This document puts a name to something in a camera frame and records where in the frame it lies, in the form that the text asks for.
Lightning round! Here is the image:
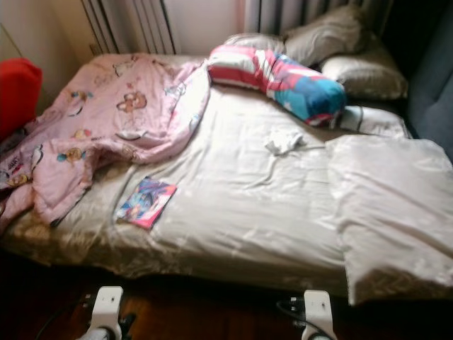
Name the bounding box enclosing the large beige satin pillow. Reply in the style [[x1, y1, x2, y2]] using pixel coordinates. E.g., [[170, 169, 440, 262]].
[[326, 135, 453, 305]]

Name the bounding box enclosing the pink cartoon print blanket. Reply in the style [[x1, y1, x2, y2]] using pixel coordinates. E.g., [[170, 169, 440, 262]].
[[0, 53, 211, 231]]

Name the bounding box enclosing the white ribbed radiator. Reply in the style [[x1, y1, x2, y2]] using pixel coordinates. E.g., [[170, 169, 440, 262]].
[[81, 0, 176, 56]]

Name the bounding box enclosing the white crumpled cloth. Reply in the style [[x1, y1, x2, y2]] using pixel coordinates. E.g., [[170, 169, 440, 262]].
[[264, 130, 305, 157]]

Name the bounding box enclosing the beige floral bed cover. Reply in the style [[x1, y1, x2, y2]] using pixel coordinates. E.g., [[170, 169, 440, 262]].
[[4, 53, 408, 291]]

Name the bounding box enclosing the colourful cartoon picture book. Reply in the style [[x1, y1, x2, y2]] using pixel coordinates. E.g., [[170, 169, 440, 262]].
[[115, 177, 178, 230]]

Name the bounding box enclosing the red white blue pillow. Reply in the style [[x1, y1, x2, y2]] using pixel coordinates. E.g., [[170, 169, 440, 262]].
[[207, 44, 348, 128]]

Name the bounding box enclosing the dark blue chair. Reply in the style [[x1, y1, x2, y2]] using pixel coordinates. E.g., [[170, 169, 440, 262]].
[[407, 7, 453, 160]]

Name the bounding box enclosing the beige pillow with dark piping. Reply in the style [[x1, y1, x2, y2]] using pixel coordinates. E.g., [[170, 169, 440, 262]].
[[336, 105, 411, 139]]

